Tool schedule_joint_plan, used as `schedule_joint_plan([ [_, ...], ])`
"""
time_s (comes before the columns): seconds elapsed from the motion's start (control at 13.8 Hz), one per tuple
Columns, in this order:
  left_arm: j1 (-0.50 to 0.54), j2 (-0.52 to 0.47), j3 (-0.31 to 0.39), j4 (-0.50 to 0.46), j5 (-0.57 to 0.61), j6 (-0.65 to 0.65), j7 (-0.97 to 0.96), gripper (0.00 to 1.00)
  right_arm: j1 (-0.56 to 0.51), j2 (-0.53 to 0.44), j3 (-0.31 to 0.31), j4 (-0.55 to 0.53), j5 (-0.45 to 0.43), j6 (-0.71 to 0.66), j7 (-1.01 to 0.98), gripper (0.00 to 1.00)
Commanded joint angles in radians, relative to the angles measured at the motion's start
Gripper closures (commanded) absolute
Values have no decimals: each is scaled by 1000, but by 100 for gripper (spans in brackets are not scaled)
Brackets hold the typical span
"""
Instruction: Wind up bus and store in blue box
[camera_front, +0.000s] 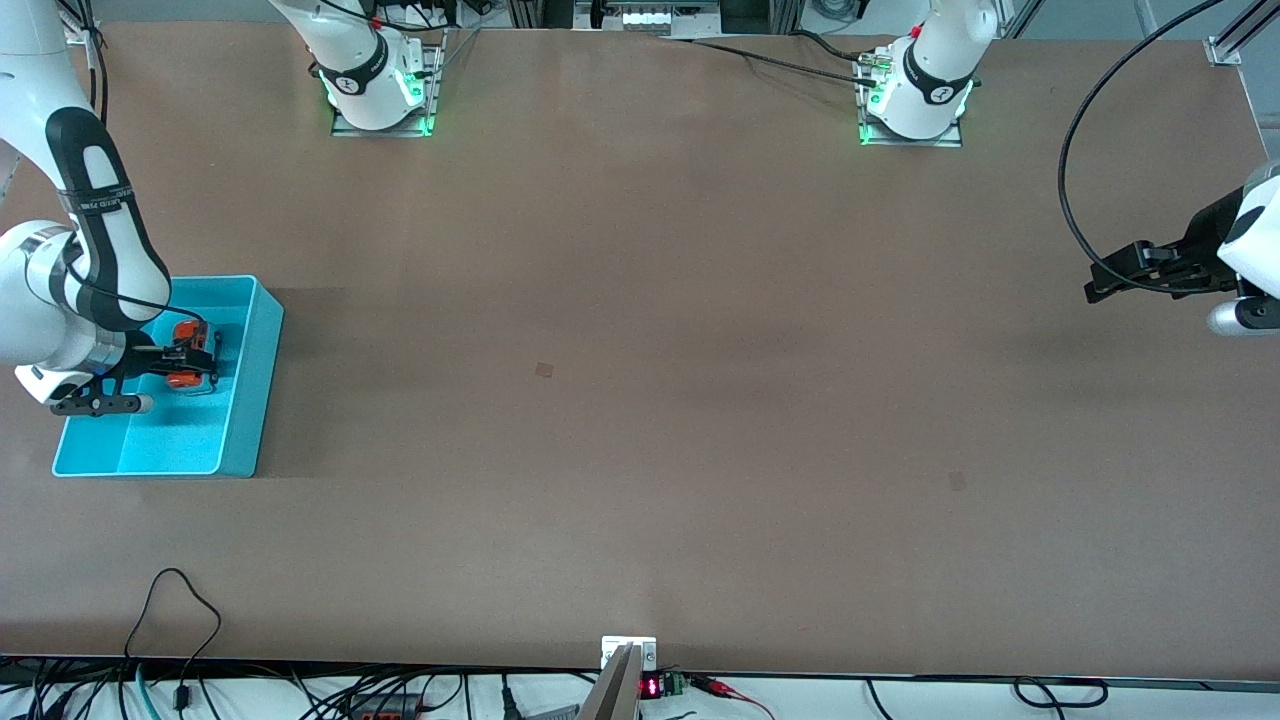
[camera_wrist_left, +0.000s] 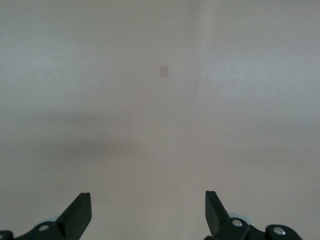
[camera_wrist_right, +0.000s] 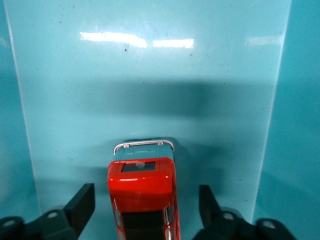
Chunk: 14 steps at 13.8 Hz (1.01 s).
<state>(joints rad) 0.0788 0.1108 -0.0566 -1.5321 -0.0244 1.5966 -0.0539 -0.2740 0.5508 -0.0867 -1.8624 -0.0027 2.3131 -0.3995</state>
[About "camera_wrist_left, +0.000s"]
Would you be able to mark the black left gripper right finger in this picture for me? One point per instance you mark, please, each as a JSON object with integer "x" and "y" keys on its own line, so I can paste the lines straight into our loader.
{"x": 217, "y": 220}

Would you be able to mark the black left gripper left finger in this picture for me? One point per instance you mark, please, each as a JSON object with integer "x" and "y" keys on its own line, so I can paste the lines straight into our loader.
{"x": 72, "y": 220}

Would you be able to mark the brown tape patch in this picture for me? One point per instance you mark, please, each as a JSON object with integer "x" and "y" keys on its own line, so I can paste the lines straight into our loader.
{"x": 163, "y": 71}

